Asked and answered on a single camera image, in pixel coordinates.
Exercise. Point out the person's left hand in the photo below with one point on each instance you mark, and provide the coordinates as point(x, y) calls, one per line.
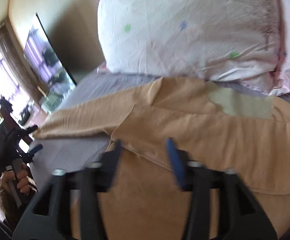
point(22, 178)

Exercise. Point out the left floral pink pillow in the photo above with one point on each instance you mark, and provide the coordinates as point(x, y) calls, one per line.
point(217, 40)

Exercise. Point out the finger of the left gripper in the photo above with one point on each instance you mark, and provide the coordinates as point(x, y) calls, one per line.
point(35, 149)
point(29, 130)

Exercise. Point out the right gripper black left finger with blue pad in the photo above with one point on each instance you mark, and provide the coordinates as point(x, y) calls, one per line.
point(48, 214)

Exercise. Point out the brown window curtain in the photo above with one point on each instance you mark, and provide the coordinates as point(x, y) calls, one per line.
point(20, 68)

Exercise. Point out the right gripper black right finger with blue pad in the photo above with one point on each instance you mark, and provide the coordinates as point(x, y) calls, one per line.
point(240, 216)

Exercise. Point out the tan long-sleeve shirt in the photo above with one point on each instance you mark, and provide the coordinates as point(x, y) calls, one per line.
point(145, 202)

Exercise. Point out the wall-mounted television screen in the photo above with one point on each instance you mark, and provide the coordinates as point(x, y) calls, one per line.
point(44, 61)

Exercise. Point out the lavender bed sheet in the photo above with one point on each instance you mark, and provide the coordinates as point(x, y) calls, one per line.
point(255, 142)

